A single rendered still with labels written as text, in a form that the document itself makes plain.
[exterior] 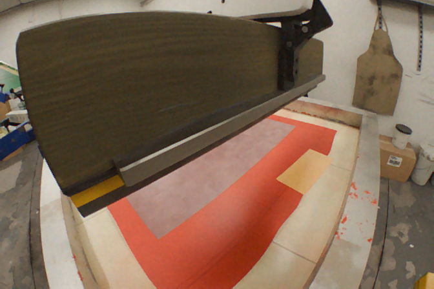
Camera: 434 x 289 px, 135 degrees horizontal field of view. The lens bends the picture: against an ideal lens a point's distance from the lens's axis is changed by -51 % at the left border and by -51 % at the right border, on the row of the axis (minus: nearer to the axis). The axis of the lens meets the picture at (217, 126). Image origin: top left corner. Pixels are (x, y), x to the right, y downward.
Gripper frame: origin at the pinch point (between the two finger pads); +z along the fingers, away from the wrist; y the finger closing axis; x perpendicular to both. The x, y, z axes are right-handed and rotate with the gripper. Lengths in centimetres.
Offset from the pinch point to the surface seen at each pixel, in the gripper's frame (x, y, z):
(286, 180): 0.6, 3.0, 14.6
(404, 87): 201, 63, 22
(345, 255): -8.8, 13.0, 11.2
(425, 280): -5.9, 26.0, 15.3
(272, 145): 7.4, -3.1, 14.5
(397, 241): 86, 80, 109
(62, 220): -25.0, -8.7, 11.4
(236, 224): -9.0, 1.9, 14.7
